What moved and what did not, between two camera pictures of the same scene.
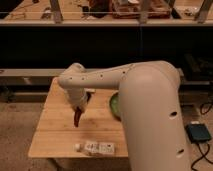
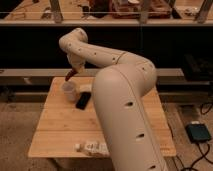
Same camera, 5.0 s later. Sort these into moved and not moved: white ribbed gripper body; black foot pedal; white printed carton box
Moved: white ribbed gripper body
Not moved: black foot pedal; white printed carton box
